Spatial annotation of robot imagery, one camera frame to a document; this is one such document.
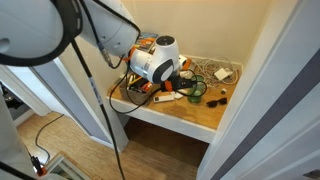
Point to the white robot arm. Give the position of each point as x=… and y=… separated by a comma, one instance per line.
x=33, y=26

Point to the colourful book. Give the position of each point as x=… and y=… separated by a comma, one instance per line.
x=146, y=36

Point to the grey door panel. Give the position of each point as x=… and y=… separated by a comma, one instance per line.
x=66, y=100

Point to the yellow pencil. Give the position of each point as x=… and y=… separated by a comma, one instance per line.
x=135, y=80

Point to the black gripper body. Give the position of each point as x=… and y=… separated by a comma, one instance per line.
x=182, y=83

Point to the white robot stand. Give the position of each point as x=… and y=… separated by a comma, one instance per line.
x=11, y=143

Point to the white wall post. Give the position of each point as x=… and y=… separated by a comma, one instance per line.
x=95, y=76

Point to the green glass jar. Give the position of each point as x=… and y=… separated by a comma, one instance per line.
x=195, y=96

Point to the white door with grey stripe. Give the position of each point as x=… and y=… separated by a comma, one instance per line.
x=283, y=66

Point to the brown cardboard box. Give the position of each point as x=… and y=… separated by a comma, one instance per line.
x=136, y=97

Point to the white remote control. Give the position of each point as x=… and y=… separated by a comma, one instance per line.
x=164, y=98

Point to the black sunglasses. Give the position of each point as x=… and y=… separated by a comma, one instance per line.
x=216, y=102

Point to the wooden shelf with white edge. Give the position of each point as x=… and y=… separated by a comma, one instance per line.
x=186, y=113

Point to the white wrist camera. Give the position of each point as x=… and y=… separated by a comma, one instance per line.
x=182, y=60

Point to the white power adapter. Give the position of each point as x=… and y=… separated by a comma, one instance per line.
x=222, y=74

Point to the white paper sheet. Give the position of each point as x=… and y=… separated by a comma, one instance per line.
x=178, y=95

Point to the orange and white marker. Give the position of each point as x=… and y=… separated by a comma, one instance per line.
x=146, y=86

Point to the small white cube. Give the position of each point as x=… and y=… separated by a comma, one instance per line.
x=224, y=90

